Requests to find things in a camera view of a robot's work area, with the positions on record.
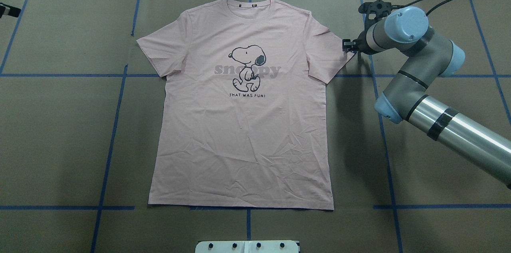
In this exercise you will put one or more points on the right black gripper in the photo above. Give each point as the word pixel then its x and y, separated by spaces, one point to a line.
pixel 361 43

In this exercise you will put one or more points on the white column with base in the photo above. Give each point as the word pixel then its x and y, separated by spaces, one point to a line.
pixel 249 246

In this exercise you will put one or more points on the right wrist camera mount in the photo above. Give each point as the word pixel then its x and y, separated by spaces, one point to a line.
pixel 376 10

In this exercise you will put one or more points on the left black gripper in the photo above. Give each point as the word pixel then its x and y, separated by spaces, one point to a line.
pixel 14 11

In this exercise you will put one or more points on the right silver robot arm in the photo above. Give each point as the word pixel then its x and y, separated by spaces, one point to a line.
pixel 429 56

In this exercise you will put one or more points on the pink snoopy t-shirt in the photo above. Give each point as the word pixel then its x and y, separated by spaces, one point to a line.
pixel 244 121

